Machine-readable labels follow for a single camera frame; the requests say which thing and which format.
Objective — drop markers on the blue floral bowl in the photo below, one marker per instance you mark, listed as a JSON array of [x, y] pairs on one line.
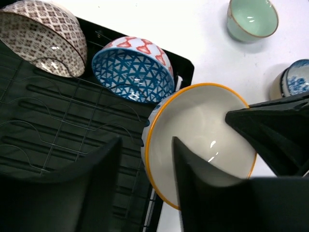
[[296, 78]]

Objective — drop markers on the blue triangle patterned bowl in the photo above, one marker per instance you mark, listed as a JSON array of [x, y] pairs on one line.
[[135, 69]]

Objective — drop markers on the mint green bowl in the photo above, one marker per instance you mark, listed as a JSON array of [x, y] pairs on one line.
[[251, 20]]

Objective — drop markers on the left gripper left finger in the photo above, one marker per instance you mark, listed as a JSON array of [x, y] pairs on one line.
[[77, 198]]

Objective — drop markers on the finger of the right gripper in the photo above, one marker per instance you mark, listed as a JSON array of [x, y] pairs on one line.
[[279, 132]]

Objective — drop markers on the white bowl orange rim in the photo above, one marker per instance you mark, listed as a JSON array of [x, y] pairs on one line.
[[196, 115]]

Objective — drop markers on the brown patterned bowl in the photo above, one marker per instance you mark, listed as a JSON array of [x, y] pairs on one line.
[[46, 35]]

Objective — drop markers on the black wire dish rack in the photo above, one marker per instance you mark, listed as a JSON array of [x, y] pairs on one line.
[[48, 122]]

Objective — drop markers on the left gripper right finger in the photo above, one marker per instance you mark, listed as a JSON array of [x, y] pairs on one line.
[[212, 200]]

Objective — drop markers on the black plastic drain tray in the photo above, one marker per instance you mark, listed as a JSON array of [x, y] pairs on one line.
[[70, 148]]

